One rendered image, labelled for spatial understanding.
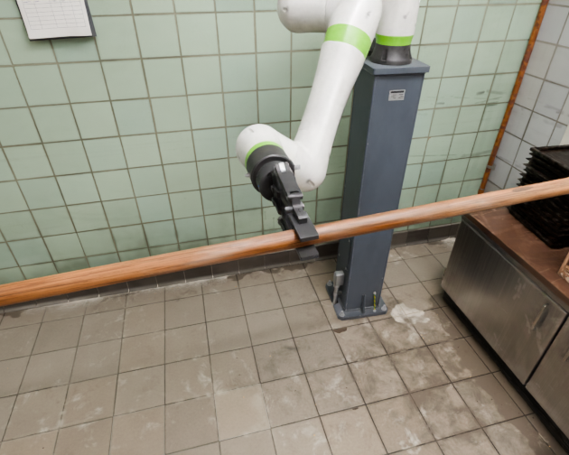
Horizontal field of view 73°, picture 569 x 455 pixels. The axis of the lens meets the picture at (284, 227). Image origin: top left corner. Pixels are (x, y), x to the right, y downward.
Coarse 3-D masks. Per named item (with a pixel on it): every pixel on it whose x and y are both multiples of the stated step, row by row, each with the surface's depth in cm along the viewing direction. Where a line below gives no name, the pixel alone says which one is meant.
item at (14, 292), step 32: (512, 192) 67; (544, 192) 68; (320, 224) 62; (352, 224) 62; (384, 224) 63; (160, 256) 57; (192, 256) 57; (224, 256) 58; (0, 288) 53; (32, 288) 53; (64, 288) 54
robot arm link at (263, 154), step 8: (272, 144) 80; (256, 152) 79; (264, 152) 77; (272, 152) 77; (280, 152) 78; (248, 160) 80; (256, 160) 77; (264, 160) 76; (272, 160) 76; (280, 160) 77; (288, 160) 77; (248, 168) 79; (256, 168) 76; (296, 168) 81; (248, 176) 79; (256, 176) 77; (256, 184) 78
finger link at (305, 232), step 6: (288, 216) 63; (294, 222) 61; (294, 228) 60; (300, 228) 60; (306, 228) 60; (312, 228) 60; (300, 234) 59; (306, 234) 59; (312, 234) 59; (318, 234) 59; (300, 240) 58; (306, 240) 58
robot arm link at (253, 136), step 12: (252, 132) 86; (264, 132) 84; (276, 132) 87; (240, 144) 85; (252, 144) 82; (264, 144) 80; (276, 144) 81; (288, 144) 88; (240, 156) 86; (288, 156) 87
